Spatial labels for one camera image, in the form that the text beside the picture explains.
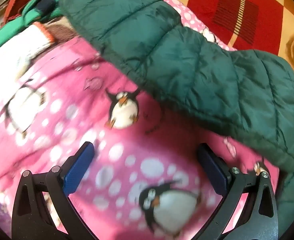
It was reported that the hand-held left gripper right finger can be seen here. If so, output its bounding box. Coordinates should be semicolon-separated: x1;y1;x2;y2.
192;143;280;240

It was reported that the brown cloth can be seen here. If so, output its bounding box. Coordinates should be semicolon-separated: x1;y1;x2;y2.
45;17;81;44

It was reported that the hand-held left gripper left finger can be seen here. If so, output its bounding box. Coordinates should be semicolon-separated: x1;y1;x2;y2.
12;141;97;240

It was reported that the dark navy cloth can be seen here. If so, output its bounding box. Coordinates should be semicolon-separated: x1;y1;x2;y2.
35;0;57;15

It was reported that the white cloth with orange trim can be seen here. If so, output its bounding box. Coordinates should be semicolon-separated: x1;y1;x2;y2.
0;21;56;80

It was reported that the red orange patterned blanket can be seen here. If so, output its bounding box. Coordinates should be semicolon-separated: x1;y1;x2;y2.
142;0;294;95

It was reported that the bright green garment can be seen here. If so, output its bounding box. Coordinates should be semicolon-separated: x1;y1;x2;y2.
0;0;73;55

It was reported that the dark green puffer jacket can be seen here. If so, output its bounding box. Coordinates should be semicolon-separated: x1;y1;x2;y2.
58;0;294;235

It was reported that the pink penguin print blanket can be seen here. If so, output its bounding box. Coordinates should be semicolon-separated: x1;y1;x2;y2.
0;0;280;240

